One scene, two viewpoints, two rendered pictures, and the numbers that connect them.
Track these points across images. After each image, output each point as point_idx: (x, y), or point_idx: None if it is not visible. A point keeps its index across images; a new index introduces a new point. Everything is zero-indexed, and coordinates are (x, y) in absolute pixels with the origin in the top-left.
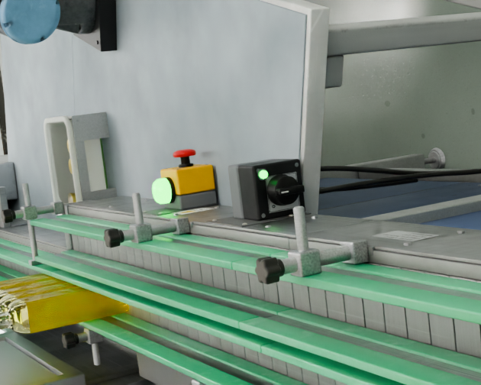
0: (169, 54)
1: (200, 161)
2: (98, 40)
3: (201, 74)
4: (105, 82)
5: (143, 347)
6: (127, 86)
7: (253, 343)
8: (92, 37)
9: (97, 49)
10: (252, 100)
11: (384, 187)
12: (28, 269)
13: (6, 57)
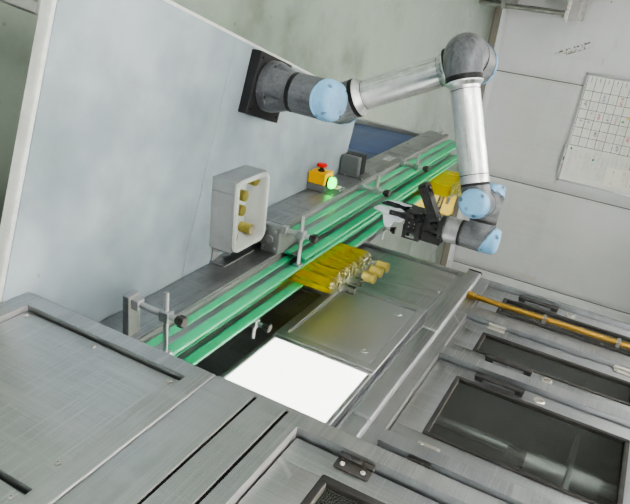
0: (304, 119)
1: (309, 168)
2: (277, 116)
3: (319, 127)
4: (250, 144)
5: (366, 236)
6: (271, 142)
7: (404, 196)
8: (270, 114)
9: (273, 121)
10: (337, 134)
11: None
12: None
13: (51, 149)
